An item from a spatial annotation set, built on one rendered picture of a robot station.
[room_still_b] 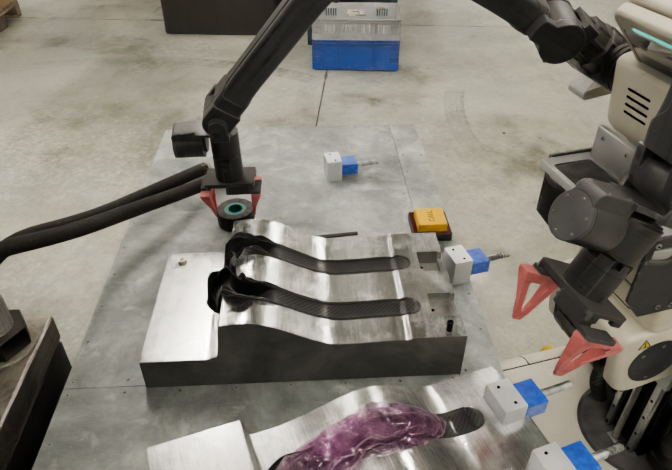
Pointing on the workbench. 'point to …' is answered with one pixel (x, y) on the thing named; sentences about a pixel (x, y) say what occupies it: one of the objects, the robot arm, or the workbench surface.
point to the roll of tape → (233, 208)
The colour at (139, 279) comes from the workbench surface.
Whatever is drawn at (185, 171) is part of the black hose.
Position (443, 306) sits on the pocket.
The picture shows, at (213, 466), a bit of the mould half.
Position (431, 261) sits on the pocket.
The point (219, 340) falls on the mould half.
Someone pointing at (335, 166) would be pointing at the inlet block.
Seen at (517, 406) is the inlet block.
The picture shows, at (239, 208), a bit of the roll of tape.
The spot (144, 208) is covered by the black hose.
